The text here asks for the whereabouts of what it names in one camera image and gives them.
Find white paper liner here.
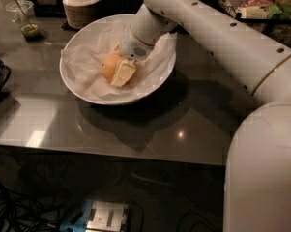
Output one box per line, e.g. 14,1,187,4
60,15,178,102

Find stack of paper bowls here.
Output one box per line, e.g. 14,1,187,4
62,0,100,29

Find black wire rack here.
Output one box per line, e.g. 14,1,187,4
218,0,291,35

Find silver metal box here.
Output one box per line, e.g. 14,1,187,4
85,201,129,232

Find clear plastic cup green sauce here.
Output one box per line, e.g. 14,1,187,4
5,0,41,40

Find orange fruit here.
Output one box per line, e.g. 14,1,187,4
101,54,124,82

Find black cables on floor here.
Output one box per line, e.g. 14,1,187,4
0,169,61,232

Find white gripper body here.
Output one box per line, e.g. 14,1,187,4
119,27,154,61

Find wooden stirring stick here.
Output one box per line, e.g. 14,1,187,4
14,0,34,29

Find blue cloth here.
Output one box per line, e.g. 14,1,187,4
59,199,93,232

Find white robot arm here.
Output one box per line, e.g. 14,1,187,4
120,0,291,232

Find white bowl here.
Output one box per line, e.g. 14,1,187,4
59,14,177,106

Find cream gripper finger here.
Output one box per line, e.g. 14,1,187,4
110,60,136,87

